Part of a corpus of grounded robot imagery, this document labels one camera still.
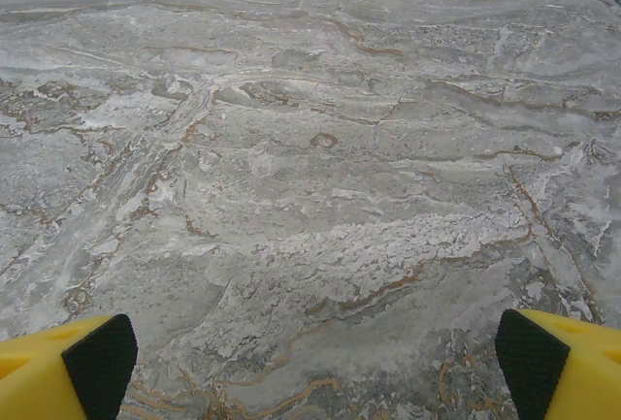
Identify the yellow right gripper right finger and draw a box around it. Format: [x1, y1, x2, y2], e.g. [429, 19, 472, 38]
[495, 307, 621, 420]

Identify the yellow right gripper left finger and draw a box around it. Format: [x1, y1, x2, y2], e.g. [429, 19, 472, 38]
[0, 313, 140, 420]

